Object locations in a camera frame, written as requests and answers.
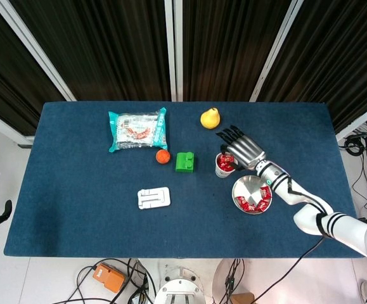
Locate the white robot torso base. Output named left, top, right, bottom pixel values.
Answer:
left=153, top=266, right=207, bottom=304

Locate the orange ball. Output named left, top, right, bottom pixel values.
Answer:
left=155, top=149, right=171, bottom=165

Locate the grey round floor disc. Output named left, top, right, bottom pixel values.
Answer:
left=212, top=258, right=250, bottom=304

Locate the white paper cup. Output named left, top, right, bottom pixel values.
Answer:
left=215, top=151, right=238, bottom=179

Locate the teal noodle packet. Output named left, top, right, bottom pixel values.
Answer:
left=108, top=106, right=169, bottom=154

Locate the green toy block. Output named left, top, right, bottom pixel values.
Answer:
left=174, top=151, right=195, bottom=174

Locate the blue felt table cloth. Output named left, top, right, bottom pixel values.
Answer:
left=3, top=101, right=360, bottom=260

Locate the black floor cable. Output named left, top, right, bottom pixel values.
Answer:
left=63, top=258, right=157, bottom=304

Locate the round metal plate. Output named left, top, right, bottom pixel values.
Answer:
left=231, top=174, right=273, bottom=215

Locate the orange control box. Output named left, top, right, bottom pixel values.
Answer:
left=93, top=262, right=126, bottom=294

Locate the white frame post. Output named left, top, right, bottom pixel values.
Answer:
left=173, top=0, right=184, bottom=102
left=164, top=0, right=177, bottom=102
left=0, top=0, right=77, bottom=102
left=248, top=0, right=305, bottom=103
left=335, top=98, right=367, bottom=143
left=0, top=104, right=35, bottom=149

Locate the brown cardboard box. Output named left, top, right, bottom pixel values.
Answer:
left=229, top=293, right=255, bottom=304

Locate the yellow pear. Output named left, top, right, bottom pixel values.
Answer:
left=200, top=106, right=221, bottom=130

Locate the black coiled cable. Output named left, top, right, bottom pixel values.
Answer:
left=343, top=134, right=367, bottom=156

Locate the black cable bundle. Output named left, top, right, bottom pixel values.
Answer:
left=222, top=258, right=246, bottom=304

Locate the white folding phone stand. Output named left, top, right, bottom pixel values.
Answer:
left=136, top=186, right=172, bottom=210

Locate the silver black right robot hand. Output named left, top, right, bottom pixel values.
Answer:
left=215, top=125, right=266, bottom=172

